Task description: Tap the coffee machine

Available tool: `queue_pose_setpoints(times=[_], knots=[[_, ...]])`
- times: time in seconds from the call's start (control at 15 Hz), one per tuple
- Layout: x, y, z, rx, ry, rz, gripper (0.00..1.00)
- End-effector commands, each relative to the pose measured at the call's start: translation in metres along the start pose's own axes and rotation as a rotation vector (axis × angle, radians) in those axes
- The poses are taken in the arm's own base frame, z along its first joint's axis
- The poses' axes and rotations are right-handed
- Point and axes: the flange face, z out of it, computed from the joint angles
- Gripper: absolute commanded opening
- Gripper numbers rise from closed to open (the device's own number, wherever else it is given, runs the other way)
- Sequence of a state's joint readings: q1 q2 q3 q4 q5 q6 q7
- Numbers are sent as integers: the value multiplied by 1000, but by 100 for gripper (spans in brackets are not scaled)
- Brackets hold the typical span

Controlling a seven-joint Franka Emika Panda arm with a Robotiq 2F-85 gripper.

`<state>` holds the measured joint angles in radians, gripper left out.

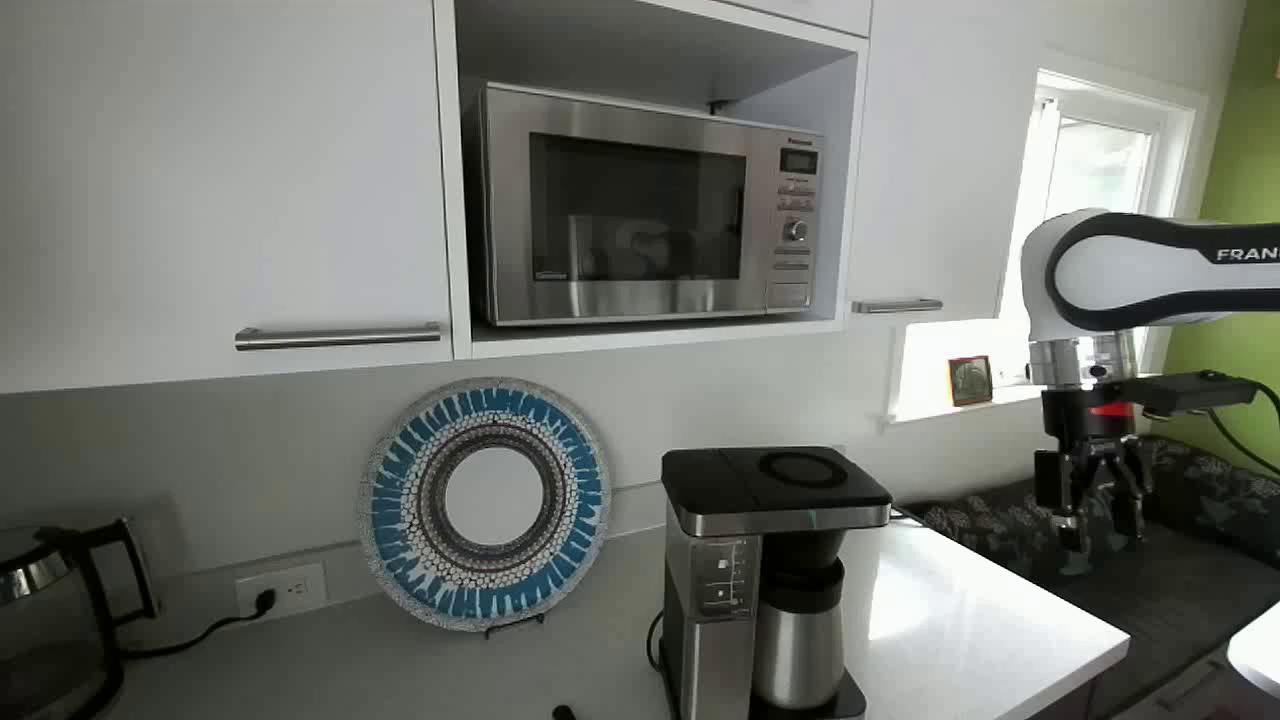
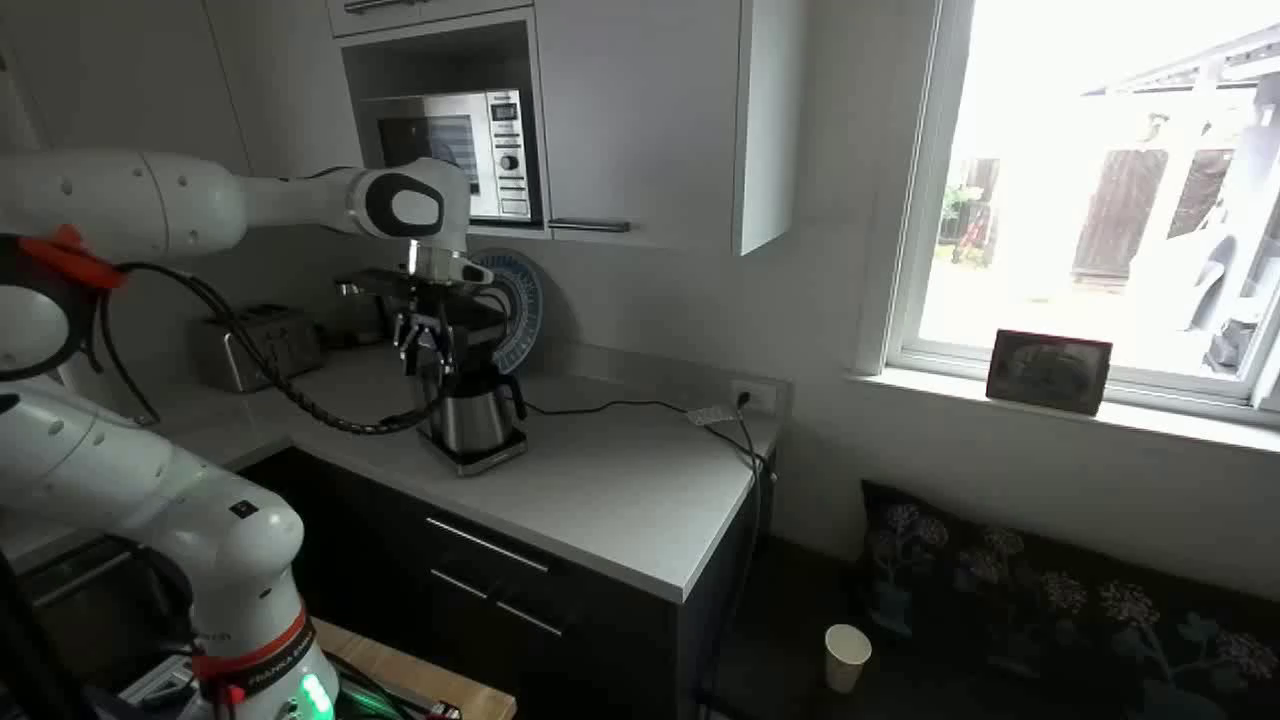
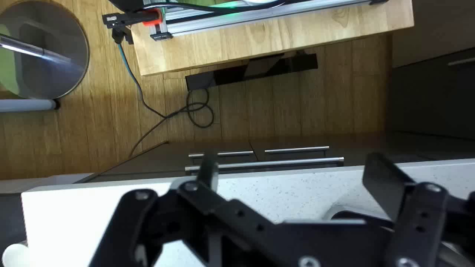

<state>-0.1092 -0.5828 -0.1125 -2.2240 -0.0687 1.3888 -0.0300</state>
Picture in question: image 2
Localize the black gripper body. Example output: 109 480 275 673
337 269 488 381

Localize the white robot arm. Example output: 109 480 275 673
0 150 471 720

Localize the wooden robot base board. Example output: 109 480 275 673
315 619 515 720

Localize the steel coffee machine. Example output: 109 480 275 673
423 279 522 477

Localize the blue round decorative plate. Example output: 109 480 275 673
479 251 549 370

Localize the silver toaster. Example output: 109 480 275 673
186 302 324 391

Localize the silver microwave oven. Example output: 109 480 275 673
360 88 538 222

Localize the white upper cabinet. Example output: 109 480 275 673
324 0 806 257

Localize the dark lower drawer cabinet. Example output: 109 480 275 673
243 446 759 720

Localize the white paper cup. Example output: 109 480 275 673
823 623 872 696

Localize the dark floral cushion bench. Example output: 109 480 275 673
859 480 1280 720

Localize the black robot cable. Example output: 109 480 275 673
90 260 451 438

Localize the black power cord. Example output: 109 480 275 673
521 391 775 711

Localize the white wall socket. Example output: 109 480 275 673
726 381 779 413

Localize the dark picture frame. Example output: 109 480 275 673
985 328 1111 415

